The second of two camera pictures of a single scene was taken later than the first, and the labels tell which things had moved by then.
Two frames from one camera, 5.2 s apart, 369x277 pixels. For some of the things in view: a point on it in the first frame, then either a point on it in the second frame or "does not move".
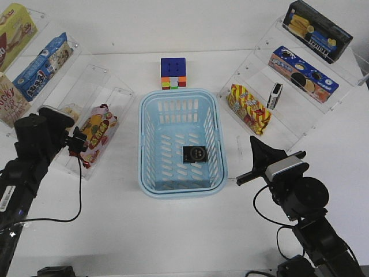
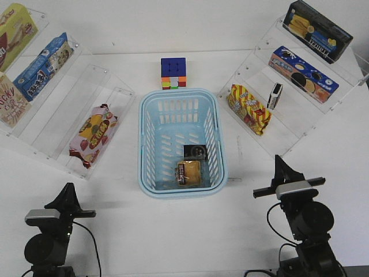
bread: x=75 y=114 → x=188 y=172
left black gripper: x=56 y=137 → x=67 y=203
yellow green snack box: x=17 y=29 does not move
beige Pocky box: x=14 y=104 does not move
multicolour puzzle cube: x=173 y=73 does not move
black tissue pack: x=192 y=154 does not move
